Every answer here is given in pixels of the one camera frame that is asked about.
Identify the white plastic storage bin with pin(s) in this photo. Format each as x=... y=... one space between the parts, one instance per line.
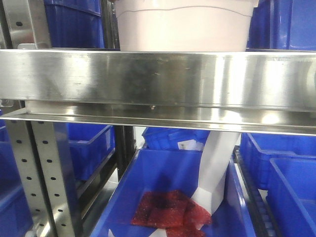
x=184 y=25

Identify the blue bin rear centre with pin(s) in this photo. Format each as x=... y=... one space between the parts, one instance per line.
x=158 y=138

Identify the blue bin centre lower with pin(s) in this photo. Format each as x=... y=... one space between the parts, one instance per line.
x=231 y=219

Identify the blue bin lower left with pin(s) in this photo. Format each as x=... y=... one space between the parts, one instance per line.
x=89 y=145

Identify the blue bin rear right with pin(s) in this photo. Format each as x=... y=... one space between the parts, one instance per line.
x=257 y=149

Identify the stainless steel shelf beam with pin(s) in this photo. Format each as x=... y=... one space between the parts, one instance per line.
x=255 y=91

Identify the blue bin upper left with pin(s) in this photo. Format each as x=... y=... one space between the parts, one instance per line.
x=74 y=23

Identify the blue bin lower right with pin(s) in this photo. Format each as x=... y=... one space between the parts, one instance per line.
x=292 y=196

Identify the blue bin upper right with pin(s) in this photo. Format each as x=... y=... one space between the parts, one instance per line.
x=283 y=24

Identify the red mesh bag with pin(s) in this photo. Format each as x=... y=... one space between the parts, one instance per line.
x=173 y=212

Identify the perforated steel shelf post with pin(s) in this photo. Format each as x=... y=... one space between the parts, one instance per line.
x=40 y=147

